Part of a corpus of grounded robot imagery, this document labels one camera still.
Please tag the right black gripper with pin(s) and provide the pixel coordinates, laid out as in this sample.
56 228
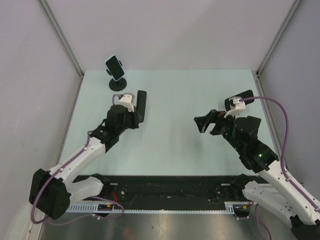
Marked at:
203 122

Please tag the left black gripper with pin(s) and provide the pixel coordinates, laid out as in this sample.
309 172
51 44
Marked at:
136 118

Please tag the black phone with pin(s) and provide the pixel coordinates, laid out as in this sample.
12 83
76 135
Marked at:
247 96
141 103

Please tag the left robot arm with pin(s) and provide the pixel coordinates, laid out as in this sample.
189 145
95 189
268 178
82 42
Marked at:
52 191

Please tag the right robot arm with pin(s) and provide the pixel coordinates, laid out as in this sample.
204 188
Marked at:
291 203

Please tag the white phone stand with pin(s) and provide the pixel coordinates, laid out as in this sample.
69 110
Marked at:
221 108

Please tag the black round base phone stand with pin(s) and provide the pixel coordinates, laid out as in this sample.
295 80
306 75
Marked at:
117 86

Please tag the phone with light blue case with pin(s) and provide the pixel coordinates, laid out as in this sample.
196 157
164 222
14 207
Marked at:
114 68

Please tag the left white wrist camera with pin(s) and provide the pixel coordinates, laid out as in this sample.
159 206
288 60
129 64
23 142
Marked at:
126 100

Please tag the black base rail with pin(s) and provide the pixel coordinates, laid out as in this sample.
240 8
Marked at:
173 193

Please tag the left aluminium frame post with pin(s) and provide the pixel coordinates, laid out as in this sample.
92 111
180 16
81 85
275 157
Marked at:
52 20

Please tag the aluminium frame post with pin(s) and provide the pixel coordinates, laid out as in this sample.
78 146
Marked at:
52 20
279 35

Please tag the right aluminium frame post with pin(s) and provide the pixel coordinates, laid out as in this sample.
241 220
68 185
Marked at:
279 35

